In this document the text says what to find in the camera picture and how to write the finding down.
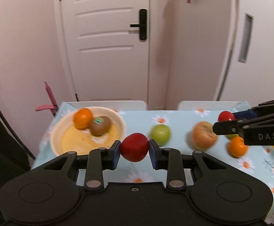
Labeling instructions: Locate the small green apple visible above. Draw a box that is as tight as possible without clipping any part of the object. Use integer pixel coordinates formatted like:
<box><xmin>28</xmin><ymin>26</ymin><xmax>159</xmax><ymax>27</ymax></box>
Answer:
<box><xmin>150</xmin><ymin>124</ymin><xmax>171</xmax><ymax>146</ymax></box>

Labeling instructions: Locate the red tomato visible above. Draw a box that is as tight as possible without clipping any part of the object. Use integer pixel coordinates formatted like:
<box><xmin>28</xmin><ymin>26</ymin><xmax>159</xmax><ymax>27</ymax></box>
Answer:
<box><xmin>218</xmin><ymin>111</ymin><xmax>235</xmax><ymax>122</ymax></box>
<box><xmin>120</xmin><ymin>133</ymin><xmax>149</xmax><ymax>162</ymax></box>

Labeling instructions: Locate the brownish yellow apple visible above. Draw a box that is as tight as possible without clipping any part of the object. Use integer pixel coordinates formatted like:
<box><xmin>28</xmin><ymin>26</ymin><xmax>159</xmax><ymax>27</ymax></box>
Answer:
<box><xmin>192</xmin><ymin>121</ymin><xmax>218</xmax><ymax>150</ymax></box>

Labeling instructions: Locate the brown kiwi with sticker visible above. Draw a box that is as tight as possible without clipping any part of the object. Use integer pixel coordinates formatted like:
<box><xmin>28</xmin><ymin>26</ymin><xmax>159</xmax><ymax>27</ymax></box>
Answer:
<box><xmin>89</xmin><ymin>116</ymin><xmax>112</xmax><ymax>136</ymax></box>

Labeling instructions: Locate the small mandarin orange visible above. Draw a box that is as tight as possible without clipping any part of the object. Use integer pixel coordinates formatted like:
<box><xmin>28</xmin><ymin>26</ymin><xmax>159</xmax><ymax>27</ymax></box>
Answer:
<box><xmin>228</xmin><ymin>137</ymin><xmax>248</xmax><ymax>158</ymax></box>

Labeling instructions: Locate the large green apple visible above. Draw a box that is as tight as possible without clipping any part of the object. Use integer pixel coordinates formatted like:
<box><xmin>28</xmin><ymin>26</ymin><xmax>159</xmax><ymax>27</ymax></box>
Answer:
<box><xmin>226</xmin><ymin>134</ymin><xmax>239</xmax><ymax>139</ymax></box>

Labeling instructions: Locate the cream yellow fruit plate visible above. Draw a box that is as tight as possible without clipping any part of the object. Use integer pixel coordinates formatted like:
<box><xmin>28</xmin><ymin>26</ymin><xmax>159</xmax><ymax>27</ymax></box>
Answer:
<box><xmin>50</xmin><ymin>107</ymin><xmax>127</xmax><ymax>156</ymax></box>

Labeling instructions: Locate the large orange in plate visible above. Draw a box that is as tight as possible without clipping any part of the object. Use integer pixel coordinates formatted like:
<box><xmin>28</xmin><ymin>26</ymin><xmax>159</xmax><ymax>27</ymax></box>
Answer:
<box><xmin>73</xmin><ymin>108</ymin><xmax>93</xmax><ymax>130</ymax></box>

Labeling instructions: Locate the black tripod pole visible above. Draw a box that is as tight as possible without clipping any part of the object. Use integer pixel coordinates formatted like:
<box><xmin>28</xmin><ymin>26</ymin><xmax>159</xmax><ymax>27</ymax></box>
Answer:
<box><xmin>0</xmin><ymin>110</ymin><xmax>36</xmax><ymax>160</ymax></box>

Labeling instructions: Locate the white panel door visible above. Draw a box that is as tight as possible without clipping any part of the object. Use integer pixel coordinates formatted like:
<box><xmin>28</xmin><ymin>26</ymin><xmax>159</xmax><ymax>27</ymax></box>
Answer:
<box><xmin>58</xmin><ymin>0</ymin><xmax>150</xmax><ymax>101</ymax></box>

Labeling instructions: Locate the white wardrobe with handle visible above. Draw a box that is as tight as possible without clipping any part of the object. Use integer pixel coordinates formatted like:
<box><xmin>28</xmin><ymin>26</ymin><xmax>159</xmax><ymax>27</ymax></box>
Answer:
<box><xmin>218</xmin><ymin>0</ymin><xmax>274</xmax><ymax>106</ymax></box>

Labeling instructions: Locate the pink broom handle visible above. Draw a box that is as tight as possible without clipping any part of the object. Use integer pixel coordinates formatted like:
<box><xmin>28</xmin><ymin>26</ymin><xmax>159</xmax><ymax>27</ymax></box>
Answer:
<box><xmin>35</xmin><ymin>81</ymin><xmax>59</xmax><ymax>116</ymax></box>

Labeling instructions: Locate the black door handle lock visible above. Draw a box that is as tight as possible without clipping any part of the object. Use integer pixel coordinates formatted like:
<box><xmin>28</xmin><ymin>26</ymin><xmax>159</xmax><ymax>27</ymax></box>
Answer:
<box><xmin>130</xmin><ymin>9</ymin><xmax>148</xmax><ymax>41</ymax></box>

